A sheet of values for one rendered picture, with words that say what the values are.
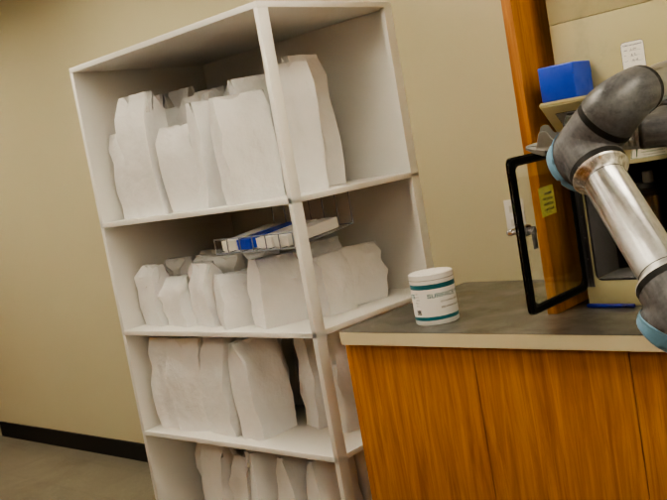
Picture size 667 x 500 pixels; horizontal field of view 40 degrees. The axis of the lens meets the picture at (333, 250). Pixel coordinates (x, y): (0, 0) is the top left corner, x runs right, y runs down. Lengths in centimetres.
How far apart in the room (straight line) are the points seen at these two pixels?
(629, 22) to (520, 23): 28
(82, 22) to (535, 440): 328
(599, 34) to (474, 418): 108
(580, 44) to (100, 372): 358
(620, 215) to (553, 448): 91
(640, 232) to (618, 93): 28
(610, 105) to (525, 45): 78
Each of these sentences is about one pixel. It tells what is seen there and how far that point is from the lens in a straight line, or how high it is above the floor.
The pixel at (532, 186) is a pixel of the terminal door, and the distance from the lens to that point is 236.
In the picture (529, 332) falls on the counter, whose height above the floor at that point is 94.
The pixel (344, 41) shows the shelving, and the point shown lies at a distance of 355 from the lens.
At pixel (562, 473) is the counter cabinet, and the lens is 250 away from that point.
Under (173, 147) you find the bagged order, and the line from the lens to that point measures 339.
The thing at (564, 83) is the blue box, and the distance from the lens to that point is 243.
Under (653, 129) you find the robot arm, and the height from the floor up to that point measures 141.
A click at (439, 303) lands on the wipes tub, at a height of 100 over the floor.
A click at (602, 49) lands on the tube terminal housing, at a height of 162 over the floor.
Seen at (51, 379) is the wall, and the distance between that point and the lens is 583.
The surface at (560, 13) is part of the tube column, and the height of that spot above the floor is 174.
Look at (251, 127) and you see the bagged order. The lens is 313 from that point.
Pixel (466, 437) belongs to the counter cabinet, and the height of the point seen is 63.
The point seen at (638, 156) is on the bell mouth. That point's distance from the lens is 249.
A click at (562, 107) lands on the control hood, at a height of 149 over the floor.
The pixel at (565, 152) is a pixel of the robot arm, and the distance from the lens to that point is 185.
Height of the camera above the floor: 147
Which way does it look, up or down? 6 degrees down
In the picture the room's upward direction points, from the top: 10 degrees counter-clockwise
